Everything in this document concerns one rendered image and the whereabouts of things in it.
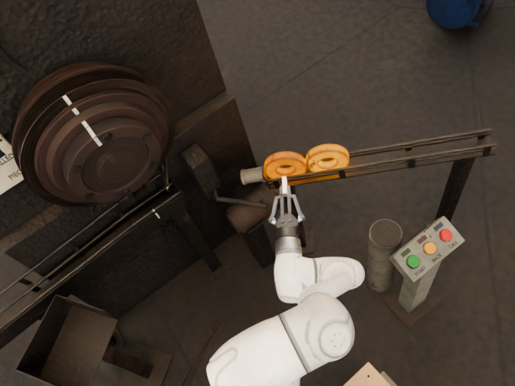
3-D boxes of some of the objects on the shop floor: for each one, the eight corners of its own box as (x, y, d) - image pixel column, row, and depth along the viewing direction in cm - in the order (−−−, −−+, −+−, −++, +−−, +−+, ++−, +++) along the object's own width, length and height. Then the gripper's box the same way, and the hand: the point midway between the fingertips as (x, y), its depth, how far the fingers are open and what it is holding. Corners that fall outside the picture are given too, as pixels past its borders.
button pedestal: (378, 303, 214) (386, 250, 161) (418, 271, 218) (437, 209, 165) (404, 332, 206) (421, 286, 153) (444, 298, 210) (474, 241, 157)
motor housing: (245, 256, 237) (219, 205, 191) (280, 230, 241) (263, 175, 195) (260, 275, 230) (237, 227, 185) (296, 248, 234) (281, 195, 189)
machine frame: (51, 226, 267) (-336, -81, 117) (208, 121, 285) (45, -260, 135) (105, 328, 231) (-356, 75, 81) (280, 201, 249) (168, -198, 99)
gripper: (270, 244, 165) (267, 184, 175) (307, 241, 163) (303, 180, 173) (267, 237, 158) (264, 175, 168) (306, 234, 156) (301, 171, 167)
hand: (284, 186), depth 169 cm, fingers closed
